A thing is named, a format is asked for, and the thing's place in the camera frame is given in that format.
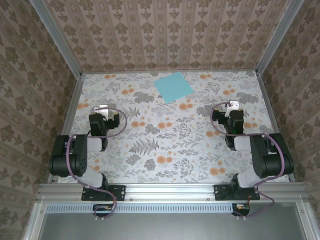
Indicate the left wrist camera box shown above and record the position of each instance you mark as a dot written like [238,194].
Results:
[101,110]

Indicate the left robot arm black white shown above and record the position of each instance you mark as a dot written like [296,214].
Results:
[75,155]

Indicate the black wiring connector box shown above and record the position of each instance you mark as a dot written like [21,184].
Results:
[241,210]
[105,211]

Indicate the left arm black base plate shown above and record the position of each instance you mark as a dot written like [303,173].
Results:
[120,192]

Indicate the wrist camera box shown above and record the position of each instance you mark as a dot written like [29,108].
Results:
[101,110]
[232,105]

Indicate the floral patterned table cover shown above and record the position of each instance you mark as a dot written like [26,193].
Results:
[190,160]

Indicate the teal square paper sheet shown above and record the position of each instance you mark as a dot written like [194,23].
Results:
[173,87]

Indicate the long aluminium base rail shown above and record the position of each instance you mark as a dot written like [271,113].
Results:
[170,191]

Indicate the slanted aluminium frame post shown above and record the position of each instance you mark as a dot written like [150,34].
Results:
[57,37]
[280,35]

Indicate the aluminium table side rail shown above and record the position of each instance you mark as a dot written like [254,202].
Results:
[72,105]
[271,112]

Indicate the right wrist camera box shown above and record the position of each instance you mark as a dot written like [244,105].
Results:
[232,105]

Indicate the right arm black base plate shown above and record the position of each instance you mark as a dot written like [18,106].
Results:
[221,192]

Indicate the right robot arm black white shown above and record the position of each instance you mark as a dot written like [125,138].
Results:
[265,155]

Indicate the grey metal sheet panel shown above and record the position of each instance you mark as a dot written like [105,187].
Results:
[162,227]

